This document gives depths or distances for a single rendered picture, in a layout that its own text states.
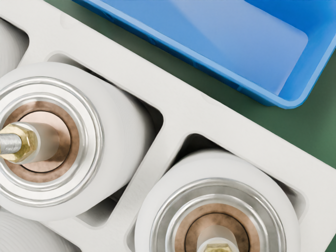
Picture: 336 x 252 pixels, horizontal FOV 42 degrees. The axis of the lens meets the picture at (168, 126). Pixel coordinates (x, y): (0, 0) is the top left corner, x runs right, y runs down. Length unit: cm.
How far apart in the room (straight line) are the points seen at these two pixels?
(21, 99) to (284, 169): 18
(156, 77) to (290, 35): 23
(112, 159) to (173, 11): 29
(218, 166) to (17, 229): 15
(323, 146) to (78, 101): 33
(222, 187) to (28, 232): 15
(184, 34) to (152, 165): 22
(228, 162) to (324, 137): 27
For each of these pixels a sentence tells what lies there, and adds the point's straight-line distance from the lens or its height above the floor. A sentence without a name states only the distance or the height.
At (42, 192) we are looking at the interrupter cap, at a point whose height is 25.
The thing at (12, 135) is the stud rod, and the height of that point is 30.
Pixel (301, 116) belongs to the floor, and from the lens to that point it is 51.
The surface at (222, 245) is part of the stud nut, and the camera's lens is 22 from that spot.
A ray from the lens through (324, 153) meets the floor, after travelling 52.
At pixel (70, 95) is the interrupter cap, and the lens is 26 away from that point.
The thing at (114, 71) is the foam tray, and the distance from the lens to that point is 33.
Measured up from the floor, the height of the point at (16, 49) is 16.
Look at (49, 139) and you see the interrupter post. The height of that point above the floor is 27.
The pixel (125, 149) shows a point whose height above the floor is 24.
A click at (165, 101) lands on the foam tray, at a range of 32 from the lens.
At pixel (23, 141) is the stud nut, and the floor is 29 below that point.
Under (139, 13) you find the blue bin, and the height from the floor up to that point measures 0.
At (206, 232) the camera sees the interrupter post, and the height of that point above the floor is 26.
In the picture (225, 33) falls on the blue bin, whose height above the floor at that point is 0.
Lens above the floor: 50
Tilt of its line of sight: 85 degrees down
